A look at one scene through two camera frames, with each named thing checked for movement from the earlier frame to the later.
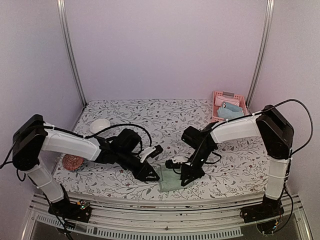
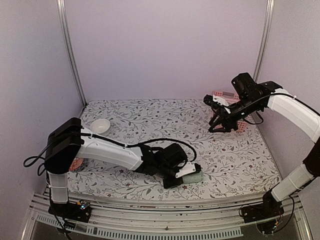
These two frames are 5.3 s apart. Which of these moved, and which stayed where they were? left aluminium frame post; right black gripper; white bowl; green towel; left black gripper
Moved: right black gripper; left black gripper; green towel
Stayed: left aluminium frame post; white bowl
